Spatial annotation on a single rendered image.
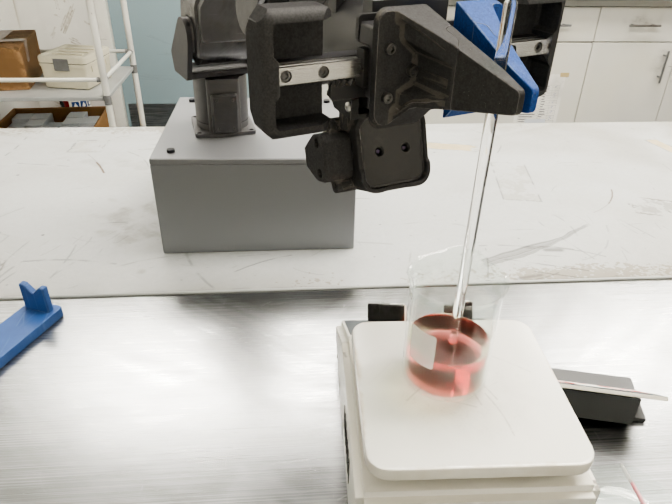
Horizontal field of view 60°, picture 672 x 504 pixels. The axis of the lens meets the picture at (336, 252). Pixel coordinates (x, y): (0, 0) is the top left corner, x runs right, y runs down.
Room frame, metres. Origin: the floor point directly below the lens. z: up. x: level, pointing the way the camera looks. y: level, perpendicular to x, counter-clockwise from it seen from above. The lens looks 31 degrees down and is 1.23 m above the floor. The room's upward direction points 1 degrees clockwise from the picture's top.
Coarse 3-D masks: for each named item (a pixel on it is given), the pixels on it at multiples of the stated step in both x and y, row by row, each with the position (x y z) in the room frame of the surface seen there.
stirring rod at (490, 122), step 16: (512, 0) 0.27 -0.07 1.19; (512, 16) 0.26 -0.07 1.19; (512, 32) 0.27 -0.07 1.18; (496, 48) 0.27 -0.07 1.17; (480, 144) 0.27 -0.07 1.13; (480, 160) 0.27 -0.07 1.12; (480, 176) 0.27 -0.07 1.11; (480, 192) 0.27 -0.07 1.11; (480, 208) 0.27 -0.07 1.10; (464, 240) 0.27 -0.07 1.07; (464, 256) 0.27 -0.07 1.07; (464, 272) 0.27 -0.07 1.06; (464, 288) 0.27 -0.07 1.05; (464, 304) 0.27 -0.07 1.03
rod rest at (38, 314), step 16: (32, 288) 0.42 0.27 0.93; (32, 304) 0.42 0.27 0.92; (48, 304) 0.41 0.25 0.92; (16, 320) 0.40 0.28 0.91; (32, 320) 0.40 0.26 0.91; (48, 320) 0.40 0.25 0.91; (0, 336) 0.38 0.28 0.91; (16, 336) 0.38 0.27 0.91; (32, 336) 0.38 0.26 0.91; (0, 352) 0.36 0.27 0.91; (16, 352) 0.37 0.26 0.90; (0, 368) 0.35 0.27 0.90
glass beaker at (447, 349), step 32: (416, 256) 0.27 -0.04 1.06; (448, 256) 0.29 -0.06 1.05; (480, 256) 0.28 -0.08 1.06; (416, 288) 0.25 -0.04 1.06; (448, 288) 0.28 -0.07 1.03; (480, 288) 0.28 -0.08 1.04; (416, 320) 0.25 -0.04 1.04; (448, 320) 0.24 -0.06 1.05; (480, 320) 0.24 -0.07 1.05; (416, 352) 0.25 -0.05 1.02; (448, 352) 0.24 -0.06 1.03; (480, 352) 0.24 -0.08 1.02; (416, 384) 0.24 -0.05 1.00; (448, 384) 0.24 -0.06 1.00; (480, 384) 0.24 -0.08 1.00
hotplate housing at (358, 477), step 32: (352, 352) 0.30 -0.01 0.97; (352, 384) 0.27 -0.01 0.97; (352, 416) 0.25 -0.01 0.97; (352, 448) 0.22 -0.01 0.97; (352, 480) 0.21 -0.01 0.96; (384, 480) 0.20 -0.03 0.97; (416, 480) 0.20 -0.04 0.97; (448, 480) 0.20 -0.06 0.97; (480, 480) 0.20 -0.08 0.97; (512, 480) 0.20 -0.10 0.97; (544, 480) 0.20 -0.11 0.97; (576, 480) 0.20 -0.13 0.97
